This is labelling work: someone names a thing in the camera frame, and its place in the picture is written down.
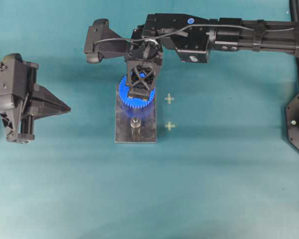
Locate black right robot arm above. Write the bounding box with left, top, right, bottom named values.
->
left=125, top=13, right=299, bottom=101

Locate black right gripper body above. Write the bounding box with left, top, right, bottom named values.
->
left=125, top=13, right=189, bottom=69

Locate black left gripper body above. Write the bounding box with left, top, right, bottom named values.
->
left=0, top=53, right=41, bottom=144

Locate threaded steel shaft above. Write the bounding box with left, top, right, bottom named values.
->
left=130, top=117, right=142, bottom=135

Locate grey metal base plate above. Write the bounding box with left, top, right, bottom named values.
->
left=115, top=85, right=157, bottom=143

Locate black right gripper lattice finger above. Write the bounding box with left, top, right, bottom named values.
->
left=127, top=61, right=161, bottom=98

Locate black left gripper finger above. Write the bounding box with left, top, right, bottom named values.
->
left=32, top=84, right=71, bottom=112
left=31, top=109, right=70, bottom=120

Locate large blue plastic gear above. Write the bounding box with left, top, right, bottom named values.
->
left=119, top=75, right=155, bottom=109

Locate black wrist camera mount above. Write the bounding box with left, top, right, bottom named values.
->
left=84, top=18, right=129, bottom=64

